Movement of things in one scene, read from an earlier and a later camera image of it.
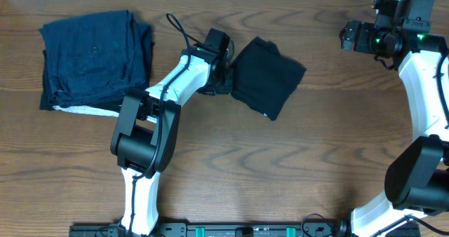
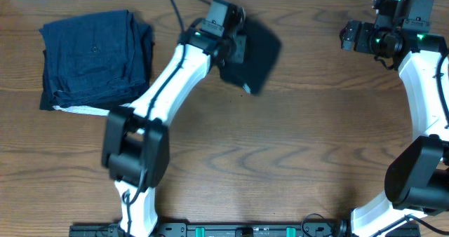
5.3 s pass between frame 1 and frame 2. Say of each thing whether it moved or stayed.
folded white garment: stayed
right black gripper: stayed
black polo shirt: moved
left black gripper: moved
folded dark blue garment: stayed
